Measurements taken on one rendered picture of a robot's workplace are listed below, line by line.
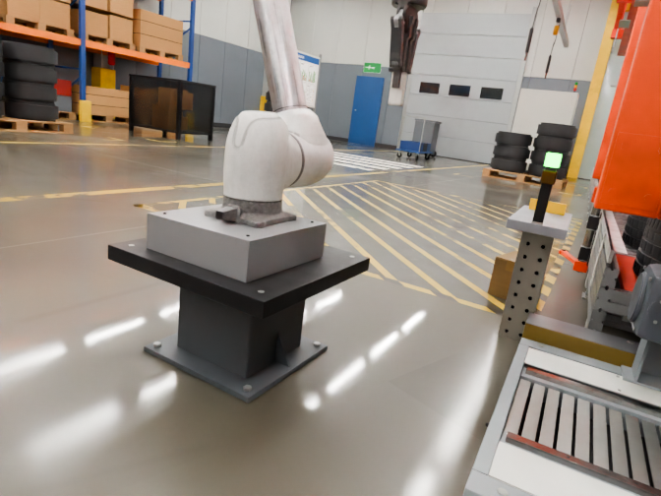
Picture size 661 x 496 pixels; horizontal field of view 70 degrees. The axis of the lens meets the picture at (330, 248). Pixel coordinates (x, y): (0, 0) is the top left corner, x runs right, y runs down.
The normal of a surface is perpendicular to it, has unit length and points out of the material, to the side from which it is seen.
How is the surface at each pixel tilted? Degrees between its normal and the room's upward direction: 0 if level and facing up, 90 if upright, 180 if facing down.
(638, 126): 90
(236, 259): 90
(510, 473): 0
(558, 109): 90
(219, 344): 90
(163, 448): 0
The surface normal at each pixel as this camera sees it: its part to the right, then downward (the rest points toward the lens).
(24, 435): 0.13, -0.96
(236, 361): -0.50, 0.16
